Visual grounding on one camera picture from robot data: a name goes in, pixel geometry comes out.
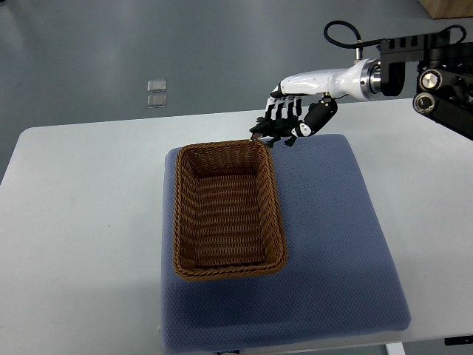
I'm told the white table leg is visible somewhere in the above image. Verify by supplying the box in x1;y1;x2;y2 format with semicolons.
385;342;406;355

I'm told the blue-grey padded mat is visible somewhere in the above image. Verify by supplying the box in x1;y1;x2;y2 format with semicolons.
161;135;411;353

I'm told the upper floor plate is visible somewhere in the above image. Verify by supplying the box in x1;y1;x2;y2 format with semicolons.
147;79;166;92

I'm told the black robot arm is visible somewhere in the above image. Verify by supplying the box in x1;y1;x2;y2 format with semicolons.
324;20;472;140

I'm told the brown wicker basket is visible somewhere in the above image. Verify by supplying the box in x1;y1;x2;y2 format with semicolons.
173;140;287;281

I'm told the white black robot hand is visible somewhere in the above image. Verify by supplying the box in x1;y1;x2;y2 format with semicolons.
265;59;381;146

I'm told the dark toy crocodile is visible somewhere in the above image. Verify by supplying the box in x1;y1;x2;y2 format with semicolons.
249;115;299;148

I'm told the wooden box corner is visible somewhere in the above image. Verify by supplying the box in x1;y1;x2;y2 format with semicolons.
418;0;472;19

